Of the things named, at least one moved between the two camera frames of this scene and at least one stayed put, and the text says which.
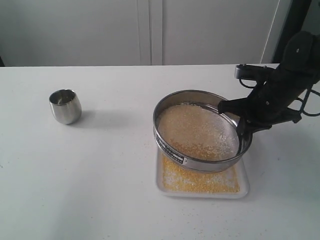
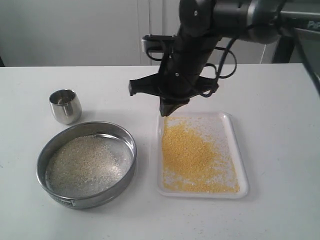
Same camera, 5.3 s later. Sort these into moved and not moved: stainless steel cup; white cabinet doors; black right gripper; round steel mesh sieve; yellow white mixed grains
Moved: yellow white mixed grains; round steel mesh sieve; black right gripper
Not moved: white cabinet doors; stainless steel cup
